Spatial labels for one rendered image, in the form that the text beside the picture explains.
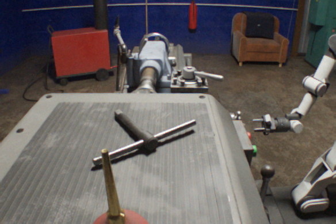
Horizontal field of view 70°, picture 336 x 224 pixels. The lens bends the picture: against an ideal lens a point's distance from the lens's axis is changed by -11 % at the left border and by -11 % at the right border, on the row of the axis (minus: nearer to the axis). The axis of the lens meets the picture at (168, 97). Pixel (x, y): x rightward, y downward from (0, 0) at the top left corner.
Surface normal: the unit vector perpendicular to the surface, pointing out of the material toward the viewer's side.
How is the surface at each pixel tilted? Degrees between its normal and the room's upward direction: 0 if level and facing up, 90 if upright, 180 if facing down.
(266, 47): 90
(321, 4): 90
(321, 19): 90
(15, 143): 0
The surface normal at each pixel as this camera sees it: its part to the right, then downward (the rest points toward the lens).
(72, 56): 0.33, 0.42
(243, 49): -0.01, 0.44
